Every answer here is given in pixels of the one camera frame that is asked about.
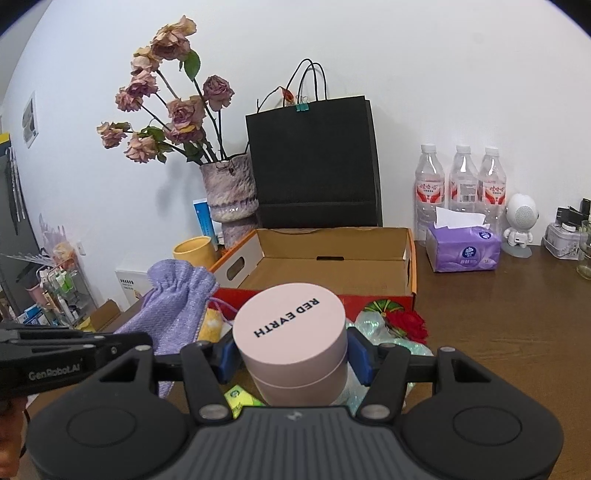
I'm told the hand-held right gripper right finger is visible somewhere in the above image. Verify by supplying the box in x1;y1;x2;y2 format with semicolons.
347;330;497;421

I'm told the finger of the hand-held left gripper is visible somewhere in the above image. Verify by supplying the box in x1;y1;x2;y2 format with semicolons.
0;322;153;360

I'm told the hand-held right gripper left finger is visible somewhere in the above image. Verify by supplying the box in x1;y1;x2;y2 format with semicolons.
95;333;242;424

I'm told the clear plastic wrap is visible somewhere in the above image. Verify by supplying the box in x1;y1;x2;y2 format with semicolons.
345;311;435;403

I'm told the yellow fluffy toy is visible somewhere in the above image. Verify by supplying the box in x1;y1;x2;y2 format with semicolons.
198;307;223;343

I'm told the green packet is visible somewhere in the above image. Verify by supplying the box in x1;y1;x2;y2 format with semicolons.
225;385;267;419

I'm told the red artificial rose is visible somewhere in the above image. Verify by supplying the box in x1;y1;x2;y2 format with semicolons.
385;309;430;345

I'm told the pink round jar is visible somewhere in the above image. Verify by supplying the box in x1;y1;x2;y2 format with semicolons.
232;283;349;408

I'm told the purple drawstring pouch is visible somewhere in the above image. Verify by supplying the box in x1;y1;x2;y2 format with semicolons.
113;259;220;356

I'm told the red cardboard box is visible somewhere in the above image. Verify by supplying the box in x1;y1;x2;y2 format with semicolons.
208;226;419;325

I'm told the brown cardboard carton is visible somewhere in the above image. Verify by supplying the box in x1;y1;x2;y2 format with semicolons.
89;300;122;333

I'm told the white carton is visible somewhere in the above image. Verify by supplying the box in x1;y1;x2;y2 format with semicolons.
115;268;151;308

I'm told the storage rack with bottles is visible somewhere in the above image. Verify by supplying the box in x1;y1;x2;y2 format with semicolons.
0;217;99;329

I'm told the yellow cup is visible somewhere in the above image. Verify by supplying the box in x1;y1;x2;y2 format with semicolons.
173;236;219;273

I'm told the blue and white box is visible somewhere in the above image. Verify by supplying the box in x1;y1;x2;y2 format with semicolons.
193;198;218;248

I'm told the purple tissue pack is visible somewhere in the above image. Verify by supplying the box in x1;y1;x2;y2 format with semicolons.
425;207;503;273

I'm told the dark cabinet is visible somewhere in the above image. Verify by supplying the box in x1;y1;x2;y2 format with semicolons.
0;133;43;315

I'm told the purple ceramic vase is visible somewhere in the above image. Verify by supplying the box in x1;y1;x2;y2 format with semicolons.
199;154;259;251

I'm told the clear water bottle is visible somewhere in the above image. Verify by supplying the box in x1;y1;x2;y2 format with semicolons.
449;145;479;219
478;147;507;232
415;144;447;243

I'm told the black paper bag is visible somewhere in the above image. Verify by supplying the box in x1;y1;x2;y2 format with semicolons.
245;59;384;230

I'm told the white robot speaker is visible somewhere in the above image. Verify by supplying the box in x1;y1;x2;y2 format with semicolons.
501;193;541;260

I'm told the patterned tin box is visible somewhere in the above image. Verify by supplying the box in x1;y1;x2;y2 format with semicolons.
542;222;581;260

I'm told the bunch of dried roses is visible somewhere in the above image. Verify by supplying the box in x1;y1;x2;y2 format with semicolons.
96;15;236;165

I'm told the clear glass jar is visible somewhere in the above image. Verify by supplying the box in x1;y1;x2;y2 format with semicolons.
575;220;591;280

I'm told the black charger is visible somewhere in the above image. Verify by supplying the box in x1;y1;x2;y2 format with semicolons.
556;198;591;232

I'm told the wall picture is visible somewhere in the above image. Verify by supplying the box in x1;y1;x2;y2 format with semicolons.
21;91;39;149

